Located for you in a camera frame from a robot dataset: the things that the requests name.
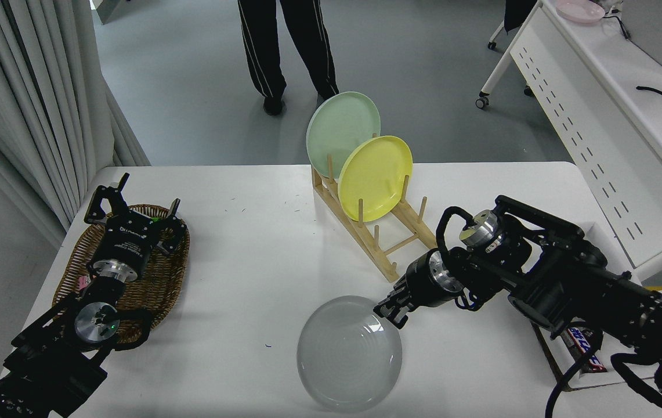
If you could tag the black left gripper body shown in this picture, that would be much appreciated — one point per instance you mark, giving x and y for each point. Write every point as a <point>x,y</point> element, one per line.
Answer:
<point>129,241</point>

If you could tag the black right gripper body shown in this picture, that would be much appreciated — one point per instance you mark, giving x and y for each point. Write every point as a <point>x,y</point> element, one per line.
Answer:
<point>423,284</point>

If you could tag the grey plate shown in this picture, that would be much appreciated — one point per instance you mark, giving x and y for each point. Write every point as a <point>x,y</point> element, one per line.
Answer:
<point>348,354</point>

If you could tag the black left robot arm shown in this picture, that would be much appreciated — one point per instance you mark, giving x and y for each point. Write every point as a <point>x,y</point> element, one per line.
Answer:
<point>46,366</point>

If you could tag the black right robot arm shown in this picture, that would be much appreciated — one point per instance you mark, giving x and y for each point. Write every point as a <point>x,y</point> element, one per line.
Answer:
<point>568,284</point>

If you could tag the wooden plate rack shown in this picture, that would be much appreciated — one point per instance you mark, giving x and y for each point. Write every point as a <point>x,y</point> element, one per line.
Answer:
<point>389,270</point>

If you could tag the yellow plate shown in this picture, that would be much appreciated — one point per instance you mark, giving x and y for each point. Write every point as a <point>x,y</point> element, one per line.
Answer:
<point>374,174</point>

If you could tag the pale green plate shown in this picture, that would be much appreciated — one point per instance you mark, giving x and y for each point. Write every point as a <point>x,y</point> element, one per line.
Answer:
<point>336,130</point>

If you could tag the pink plate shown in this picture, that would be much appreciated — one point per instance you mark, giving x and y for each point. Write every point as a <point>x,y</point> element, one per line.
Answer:
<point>580,10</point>

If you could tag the brown wicker basket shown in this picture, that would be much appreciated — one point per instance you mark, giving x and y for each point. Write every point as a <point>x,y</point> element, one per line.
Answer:
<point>162,278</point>

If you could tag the small pink item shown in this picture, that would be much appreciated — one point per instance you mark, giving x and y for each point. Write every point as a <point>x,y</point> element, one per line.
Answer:
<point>83,282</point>

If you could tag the grey curtain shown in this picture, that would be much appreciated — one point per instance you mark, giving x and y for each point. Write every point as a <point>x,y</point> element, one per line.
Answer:
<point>17,87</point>

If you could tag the brown snack bar, blue characters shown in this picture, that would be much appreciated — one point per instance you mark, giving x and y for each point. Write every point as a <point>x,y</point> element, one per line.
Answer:
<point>577,338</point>

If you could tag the white tray with dark edge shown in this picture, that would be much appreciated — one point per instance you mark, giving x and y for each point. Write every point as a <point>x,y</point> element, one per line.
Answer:
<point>609,378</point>

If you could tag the white perforated desk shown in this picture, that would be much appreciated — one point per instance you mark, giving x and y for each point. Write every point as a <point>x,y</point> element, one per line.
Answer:
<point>597,87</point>

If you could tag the grey laptop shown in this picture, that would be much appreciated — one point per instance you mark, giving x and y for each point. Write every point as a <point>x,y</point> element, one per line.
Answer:
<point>655,29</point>

